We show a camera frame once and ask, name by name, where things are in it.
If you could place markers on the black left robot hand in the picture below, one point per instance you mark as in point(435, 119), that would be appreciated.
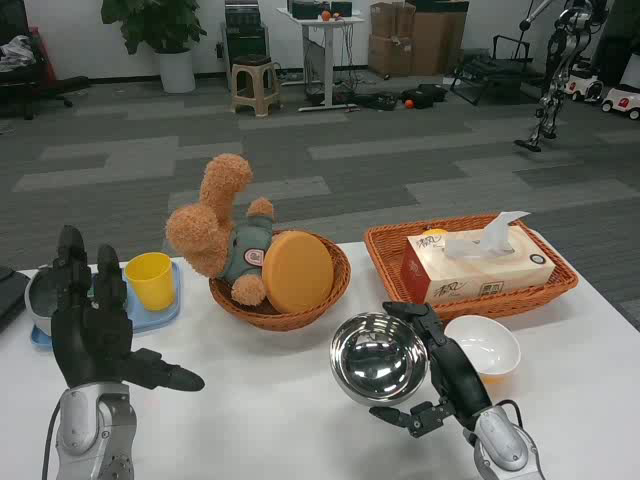
point(90, 345)

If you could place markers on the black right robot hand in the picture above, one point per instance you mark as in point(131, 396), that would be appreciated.
point(457, 380)

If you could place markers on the shiny metal bowl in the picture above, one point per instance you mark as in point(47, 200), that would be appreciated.
point(375, 357)

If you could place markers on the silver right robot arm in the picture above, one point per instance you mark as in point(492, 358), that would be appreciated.
point(505, 445)

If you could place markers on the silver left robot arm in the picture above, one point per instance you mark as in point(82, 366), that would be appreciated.
point(95, 435)

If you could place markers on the white bowl with orange base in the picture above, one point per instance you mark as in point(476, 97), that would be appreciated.
point(487, 345)

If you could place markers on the grey and white bowl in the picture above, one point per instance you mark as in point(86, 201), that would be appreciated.
point(42, 300)

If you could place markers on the light blue tray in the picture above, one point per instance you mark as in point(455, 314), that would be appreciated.
point(150, 320)

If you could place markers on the yellow plastic cup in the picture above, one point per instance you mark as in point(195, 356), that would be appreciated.
point(150, 282)

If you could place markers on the rectangular wicker basket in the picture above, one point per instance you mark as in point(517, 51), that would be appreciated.
point(500, 302)

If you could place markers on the black flat device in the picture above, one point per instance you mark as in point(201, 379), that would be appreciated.
point(10, 295)

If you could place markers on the beige and red tissue box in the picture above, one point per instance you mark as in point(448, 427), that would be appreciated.
point(480, 275)

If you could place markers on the small orange object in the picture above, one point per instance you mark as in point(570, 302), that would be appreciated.
point(434, 232)

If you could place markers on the round wicker basket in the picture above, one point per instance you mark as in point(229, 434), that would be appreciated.
point(320, 312)

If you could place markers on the brown plush bunny toy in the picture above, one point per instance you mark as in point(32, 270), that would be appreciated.
point(200, 235)

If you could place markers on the orange round disc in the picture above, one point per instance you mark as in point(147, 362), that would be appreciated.
point(297, 272)

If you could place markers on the black office chair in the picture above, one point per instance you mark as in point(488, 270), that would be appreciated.
point(30, 85)

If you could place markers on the black bag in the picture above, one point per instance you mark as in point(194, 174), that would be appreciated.
point(427, 94)

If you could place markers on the black floor equipment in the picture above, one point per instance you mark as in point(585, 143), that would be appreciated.
point(380, 101)

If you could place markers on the white grey crumpled cloth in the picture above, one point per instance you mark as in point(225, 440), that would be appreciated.
point(15, 52)

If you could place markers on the beige plastic stool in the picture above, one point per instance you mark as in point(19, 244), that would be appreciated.
point(255, 85)

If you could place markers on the small white toy car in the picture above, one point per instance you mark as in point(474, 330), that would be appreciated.
point(582, 82)

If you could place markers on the large white toy car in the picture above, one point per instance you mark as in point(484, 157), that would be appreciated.
point(625, 100)

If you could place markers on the potted plant in white pot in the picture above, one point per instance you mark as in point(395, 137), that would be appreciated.
point(160, 25)

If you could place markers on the silver humanoid robot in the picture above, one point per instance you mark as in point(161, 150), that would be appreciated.
point(557, 65)

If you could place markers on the large brown cardboard box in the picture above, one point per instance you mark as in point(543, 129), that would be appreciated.
point(435, 42)

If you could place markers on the black equipment cabinet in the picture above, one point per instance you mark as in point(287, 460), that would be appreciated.
point(245, 37)

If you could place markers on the brown cardboard box stack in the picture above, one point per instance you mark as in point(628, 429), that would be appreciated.
point(387, 40)

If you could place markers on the white standing desk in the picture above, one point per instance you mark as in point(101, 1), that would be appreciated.
point(325, 55)

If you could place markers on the orange fruit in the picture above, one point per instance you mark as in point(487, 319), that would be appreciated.
point(326, 16)

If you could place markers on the small black box on desk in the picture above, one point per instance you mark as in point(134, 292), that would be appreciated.
point(342, 8)

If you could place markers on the black folding frame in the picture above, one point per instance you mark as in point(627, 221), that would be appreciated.
point(495, 70)

